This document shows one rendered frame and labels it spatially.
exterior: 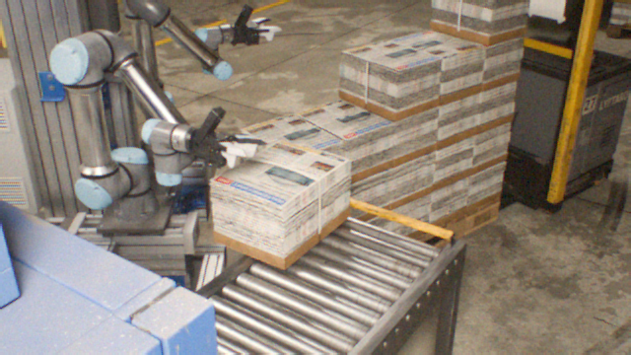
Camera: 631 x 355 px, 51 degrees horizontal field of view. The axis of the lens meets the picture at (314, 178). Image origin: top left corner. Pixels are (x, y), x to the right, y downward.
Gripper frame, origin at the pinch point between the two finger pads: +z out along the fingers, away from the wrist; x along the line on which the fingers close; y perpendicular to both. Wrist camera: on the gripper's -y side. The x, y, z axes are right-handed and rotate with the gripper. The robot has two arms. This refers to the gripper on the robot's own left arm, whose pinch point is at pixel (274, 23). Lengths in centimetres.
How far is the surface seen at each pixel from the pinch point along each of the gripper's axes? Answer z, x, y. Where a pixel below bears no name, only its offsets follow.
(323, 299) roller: -40, 131, 27
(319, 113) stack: 16.2, 16.5, 39.0
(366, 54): 40.5, 11.6, 15.6
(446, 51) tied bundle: 77, 22, 15
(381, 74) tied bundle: 39, 28, 17
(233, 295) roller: -63, 118, 29
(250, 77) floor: 88, -246, 159
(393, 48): 57, 10, 16
